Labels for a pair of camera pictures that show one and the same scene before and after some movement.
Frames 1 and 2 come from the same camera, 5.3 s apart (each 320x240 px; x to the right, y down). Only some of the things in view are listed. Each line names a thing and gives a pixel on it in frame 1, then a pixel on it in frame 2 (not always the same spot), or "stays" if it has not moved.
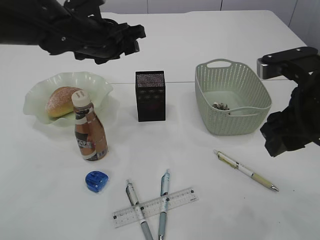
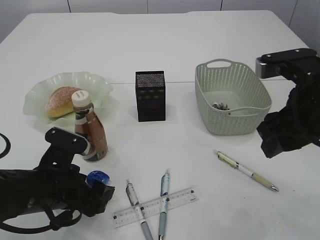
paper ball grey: [224, 107] stays
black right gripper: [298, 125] stays
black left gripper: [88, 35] → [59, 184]
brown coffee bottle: [90, 132] stays
